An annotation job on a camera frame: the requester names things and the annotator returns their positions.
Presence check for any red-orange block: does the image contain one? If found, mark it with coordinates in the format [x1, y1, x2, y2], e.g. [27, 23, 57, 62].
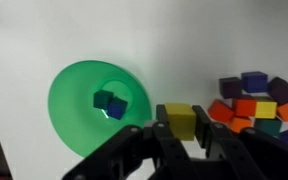
[207, 99, 236, 124]

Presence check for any dark purple block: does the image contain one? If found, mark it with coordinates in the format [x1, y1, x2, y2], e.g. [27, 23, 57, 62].
[267, 76, 288, 106]
[218, 76, 243, 100]

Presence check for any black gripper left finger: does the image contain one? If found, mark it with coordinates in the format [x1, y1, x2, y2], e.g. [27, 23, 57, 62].
[62, 103, 202, 180]

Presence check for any dark green block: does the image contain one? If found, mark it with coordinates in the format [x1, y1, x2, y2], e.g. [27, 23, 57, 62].
[93, 89, 114, 110]
[253, 117, 283, 137]

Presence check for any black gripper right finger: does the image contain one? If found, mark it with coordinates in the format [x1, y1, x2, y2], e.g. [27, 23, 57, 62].
[191, 105, 288, 180]

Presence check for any yellow block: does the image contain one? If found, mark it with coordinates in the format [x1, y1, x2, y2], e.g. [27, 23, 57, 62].
[164, 102, 197, 142]
[254, 97, 278, 120]

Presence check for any green plastic bowl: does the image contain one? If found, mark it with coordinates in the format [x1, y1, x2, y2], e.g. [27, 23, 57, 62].
[47, 59, 153, 159]

